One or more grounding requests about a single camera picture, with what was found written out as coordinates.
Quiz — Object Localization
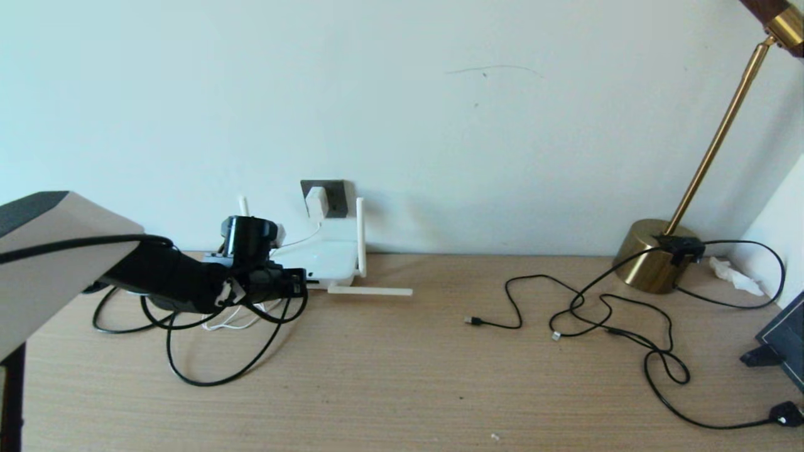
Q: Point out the grey wall socket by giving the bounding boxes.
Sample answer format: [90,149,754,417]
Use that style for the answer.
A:
[300,180,348,218]

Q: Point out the thin black usb cable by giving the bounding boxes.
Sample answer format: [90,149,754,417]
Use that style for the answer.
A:
[465,275,692,385]

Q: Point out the crumpled white tissue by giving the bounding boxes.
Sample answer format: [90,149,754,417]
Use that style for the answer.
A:
[708,258,764,298]

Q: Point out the black lamp power cord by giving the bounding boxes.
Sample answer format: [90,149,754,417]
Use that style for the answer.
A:
[568,241,804,431]

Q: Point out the white power adapter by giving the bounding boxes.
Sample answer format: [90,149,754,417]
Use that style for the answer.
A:
[306,186,330,220]

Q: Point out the black left camera cable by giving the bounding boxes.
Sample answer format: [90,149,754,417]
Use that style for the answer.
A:
[0,234,308,330]

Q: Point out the brass desk lamp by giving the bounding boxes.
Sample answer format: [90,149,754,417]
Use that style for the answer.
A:
[612,0,804,296]

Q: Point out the black ethernet cable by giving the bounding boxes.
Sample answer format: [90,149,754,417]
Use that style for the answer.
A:
[93,276,310,387]

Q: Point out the white wifi router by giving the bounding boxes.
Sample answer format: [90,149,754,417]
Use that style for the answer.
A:
[239,196,414,296]

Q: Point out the white adapter cable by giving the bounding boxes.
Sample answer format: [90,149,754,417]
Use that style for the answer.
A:
[202,220,324,331]

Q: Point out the black inline cord switch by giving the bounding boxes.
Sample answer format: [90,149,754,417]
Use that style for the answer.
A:
[651,235,704,267]

